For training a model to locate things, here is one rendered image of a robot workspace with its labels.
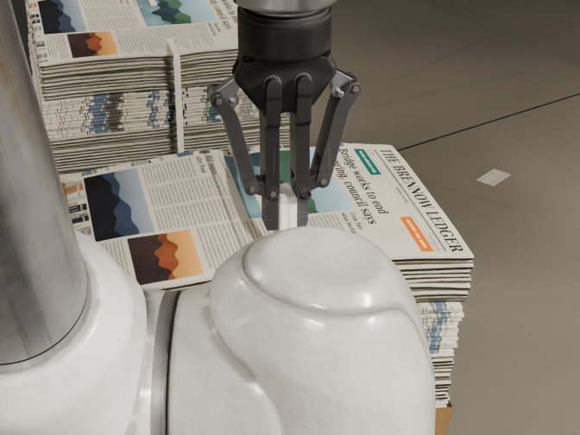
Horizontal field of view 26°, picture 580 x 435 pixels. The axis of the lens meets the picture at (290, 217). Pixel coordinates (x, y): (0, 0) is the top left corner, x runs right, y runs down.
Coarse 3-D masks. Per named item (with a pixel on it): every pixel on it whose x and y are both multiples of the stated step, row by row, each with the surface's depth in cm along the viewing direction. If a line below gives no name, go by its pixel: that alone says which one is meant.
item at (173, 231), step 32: (160, 160) 143; (192, 160) 142; (96, 192) 137; (128, 192) 137; (160, 192) 136; (192, 192) 136; (96, 224) 131; (128, 224) 130; (160, 224) 130; (192, 224) 129; (224, 224) 129; (128, 256) 124; (160, 256) 124; (192, 256) 124; (224, 256) 123; (160, 288) 119
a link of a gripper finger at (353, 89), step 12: (348, 72) 105; (348, 84) 103; (360, 84) 103; (348, 96) 103; (336, 108) 104; (348, 108) 104; (324, 120) 106; (336, 120) 104; (324, 132) 106; (336, 132) 105; (324, 144) 106; (336, 144) 105; (324, 156) 106; (336, 156) 106; (324, 168) 106; (324, 180) 106
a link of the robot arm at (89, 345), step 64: (0, 0) 56; (0, 64) 57; (0, 128) 60; (0, 192) 63; (0, 256) 66; (64, 256) 72; (0, 320) 71; (64, 320) 75; (128, 320) 80; (0, 384) 75; (64, 384) 76; (128, 384) 80
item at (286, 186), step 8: (288, 184) 109; (288, 192) 107; (288, 200) 107; (296, 200) 107; (288, 208) 107; (296, 208) 107; (288, 216) 107; (296, 216) 107; (288, 224) 108; (296, 224) 108
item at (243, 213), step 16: (208, 160) 142; (224, 160) 142; (256, 160) 142; (224, 176) 138; (224, 192) 135; (240, 192) 135; (224, 208) 132; (240, 208) 132; (256, 208) 132; (240, 224) 129; (256, 224) 129; (240, 240) 126
